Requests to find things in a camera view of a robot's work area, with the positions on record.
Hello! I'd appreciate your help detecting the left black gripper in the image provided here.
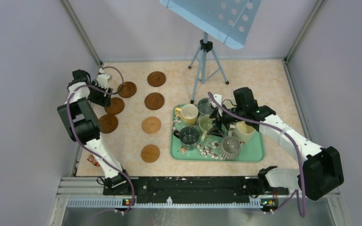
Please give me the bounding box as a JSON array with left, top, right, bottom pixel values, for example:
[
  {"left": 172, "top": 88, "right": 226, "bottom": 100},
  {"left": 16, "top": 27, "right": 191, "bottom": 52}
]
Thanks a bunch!
[{"left": 87, "top": 81, "right": 113, "bottom": 107}]

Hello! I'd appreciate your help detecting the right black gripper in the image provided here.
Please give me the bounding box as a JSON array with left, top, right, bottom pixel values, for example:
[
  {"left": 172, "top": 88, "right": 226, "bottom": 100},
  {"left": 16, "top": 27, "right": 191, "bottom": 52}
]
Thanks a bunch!
[{"left": 207, "top": 103, "right": 246, "bottom": 137}]

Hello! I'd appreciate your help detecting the dark grey mug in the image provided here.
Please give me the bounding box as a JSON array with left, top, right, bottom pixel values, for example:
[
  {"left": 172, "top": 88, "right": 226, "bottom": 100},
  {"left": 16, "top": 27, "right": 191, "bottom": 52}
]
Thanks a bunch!
[{"left": 173, "top": 126, "right": 200, "bottom": 151}]

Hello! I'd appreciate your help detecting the green floral serving tray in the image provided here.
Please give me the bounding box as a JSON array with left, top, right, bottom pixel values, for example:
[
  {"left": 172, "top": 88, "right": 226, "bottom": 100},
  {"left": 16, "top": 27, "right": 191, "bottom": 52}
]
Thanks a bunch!
[{"left": 170, "top": 110, "right": 265, "bottom": 162}]

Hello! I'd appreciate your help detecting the yellow mug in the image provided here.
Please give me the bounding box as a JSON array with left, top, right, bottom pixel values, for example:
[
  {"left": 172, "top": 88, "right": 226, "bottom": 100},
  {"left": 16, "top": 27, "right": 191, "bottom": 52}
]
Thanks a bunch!
[{"left": 174, "top": 104, "right": 199, "bottom": 126}]

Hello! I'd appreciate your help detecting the dark brown wooden coaster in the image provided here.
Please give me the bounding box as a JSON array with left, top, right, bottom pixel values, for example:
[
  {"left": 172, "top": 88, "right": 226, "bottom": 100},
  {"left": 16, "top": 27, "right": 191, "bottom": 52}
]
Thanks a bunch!
[
  {"left": 117, "top": 81, "right": 137, "bottom": 98},
  {"left": 147, "top": 71, "right": 166, "bottom": 87},
  {"left": 144, "top": 92, "right": 165, "bottom": 110}
]

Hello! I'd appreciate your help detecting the light woven rattan coaster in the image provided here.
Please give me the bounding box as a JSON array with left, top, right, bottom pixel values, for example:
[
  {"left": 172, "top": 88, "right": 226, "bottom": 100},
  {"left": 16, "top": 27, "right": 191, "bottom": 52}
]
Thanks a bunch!
[
  {"left": 141, "top": 116, "right": 161, "bottom": 134},
  {"left": 140, "top": 145, "right": 160, "bottom": 163}
]

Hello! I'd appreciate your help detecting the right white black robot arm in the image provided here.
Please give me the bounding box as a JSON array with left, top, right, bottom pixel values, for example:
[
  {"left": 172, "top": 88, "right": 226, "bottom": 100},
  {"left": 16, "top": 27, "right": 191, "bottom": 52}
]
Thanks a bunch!
[{"left": 208, "top": 87, "right": 345, "bottom": 201}]

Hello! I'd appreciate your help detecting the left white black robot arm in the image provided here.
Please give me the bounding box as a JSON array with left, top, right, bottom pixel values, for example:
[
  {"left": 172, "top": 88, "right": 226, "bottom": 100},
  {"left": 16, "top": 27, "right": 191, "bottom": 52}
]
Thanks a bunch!
[{"left": 57, "top": 69, "right": 132, "bottom": 195}]

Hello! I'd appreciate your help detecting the light green mug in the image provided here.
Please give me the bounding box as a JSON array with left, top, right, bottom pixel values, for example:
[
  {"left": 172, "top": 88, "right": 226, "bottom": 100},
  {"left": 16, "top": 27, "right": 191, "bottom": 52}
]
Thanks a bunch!
[{"left": 198, "top": 115, "right": 213, "bottom": 142}]

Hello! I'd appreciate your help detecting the grey striped mug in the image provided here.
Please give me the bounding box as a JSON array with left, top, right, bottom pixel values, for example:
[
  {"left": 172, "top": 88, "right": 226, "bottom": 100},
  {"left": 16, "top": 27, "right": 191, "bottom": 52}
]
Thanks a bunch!
[{"left": 219, "top": 132, "right": 242, "bottom": 160}]

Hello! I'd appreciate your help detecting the grey ribbed mug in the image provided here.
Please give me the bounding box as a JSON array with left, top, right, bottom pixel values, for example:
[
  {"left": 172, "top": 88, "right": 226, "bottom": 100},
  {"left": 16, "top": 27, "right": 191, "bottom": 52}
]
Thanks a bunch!
[{"left": 197, "top": 97, "right": 214, "bottom": 115}]

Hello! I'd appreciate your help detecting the cream mug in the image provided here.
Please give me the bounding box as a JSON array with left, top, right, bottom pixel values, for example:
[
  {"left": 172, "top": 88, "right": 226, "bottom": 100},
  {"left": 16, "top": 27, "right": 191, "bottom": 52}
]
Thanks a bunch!
[{"left": 226, "top": 121, "right": 255, "bottom": 143}]

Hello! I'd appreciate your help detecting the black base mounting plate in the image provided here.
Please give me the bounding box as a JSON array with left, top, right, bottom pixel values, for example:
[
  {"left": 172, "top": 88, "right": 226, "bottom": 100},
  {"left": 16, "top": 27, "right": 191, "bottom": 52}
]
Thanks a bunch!
[{"left": 96, "top": 176, "right": 289, "bottom": 204}]

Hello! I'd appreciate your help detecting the red owl sticker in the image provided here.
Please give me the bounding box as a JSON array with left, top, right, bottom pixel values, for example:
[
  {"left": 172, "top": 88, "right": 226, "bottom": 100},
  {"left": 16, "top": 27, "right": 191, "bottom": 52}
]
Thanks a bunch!
[{"left": 87, "top": 154, "right": 100, "bottom": 167}]

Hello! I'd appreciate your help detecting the blue tripod stand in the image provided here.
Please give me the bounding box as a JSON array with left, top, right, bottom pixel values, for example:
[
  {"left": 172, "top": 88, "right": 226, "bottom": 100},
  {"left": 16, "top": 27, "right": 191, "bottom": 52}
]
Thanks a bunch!
[{"left": 188, "top": 32, "right": 230, "bottom": 104}]

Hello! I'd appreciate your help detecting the blue perforated panel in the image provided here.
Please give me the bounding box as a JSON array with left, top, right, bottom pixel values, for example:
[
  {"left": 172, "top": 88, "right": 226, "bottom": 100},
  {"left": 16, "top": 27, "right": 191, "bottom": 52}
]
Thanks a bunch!
[{"left": 160, "top": 0, "right": 262, "bottom": 49}]

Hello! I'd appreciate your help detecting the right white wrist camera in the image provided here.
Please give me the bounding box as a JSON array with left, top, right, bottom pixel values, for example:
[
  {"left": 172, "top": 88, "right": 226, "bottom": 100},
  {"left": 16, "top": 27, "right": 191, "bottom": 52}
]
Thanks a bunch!
[{"left": 209, "top": 94, "right": 222, "bottom": 117}]

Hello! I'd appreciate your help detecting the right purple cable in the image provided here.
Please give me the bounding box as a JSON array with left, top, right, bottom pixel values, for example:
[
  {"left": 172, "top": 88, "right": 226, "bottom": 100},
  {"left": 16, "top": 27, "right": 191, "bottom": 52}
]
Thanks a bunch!
[{"left": 207, "top": 91, "right": 308, "bottom": 218}]

